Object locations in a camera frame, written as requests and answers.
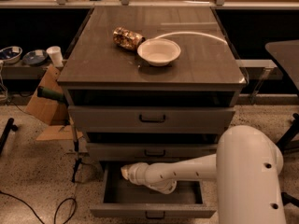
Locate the grey bottom drawer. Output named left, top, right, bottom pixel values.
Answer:
left=91, top=162, right=217, bottom=219

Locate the grey drawer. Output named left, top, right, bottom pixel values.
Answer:
left=86, top=143, right=217, bottom=161
left=69, top=105, right=235, bottom=134
left=91, top=162, right=217, bottom=219

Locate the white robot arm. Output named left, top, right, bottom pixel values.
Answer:
left=121, top=125, right=286, bottom=224

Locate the grey drawer cabinet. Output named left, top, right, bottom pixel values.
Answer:
left=57, top=5, right=249, bottom=173

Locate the grey top drawer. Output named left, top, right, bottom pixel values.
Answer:
left=69, top=105, right=235, bottom=134

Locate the grey middle drawer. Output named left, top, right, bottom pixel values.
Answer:
left=86, top=143, right=217, bottom=161

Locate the glass jar with snacks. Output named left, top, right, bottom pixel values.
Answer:
left=113, top=27, right=146, bottom=51

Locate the white paper cup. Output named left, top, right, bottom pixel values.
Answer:
left=47, top=46, right=64, bottom=67

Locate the blue bowl on shelf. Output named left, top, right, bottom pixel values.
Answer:
left=22, top=49, right=48, bottom=66

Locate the black stand leg left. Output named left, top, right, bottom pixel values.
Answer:
left=0, top=118, right=19, bottom=156

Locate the blue white bowl far left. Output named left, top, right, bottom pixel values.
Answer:
left=0, top=46, right=22, bottom=64

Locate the dark side table top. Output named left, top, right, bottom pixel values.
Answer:
left=265, top=40, right=299, bottom=90

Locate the black caster foot right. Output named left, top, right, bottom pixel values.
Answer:
left=281, top=192, right=299, bottom=207

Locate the green handled tool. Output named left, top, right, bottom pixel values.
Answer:
left=37, top=86, right=67, bottom=105

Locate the black table leg frame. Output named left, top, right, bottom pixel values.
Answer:
left=277, top=113, right=299, bottom=153

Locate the black floor cable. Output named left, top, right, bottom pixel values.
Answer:
left=0, top=189, right=78, bottom=224

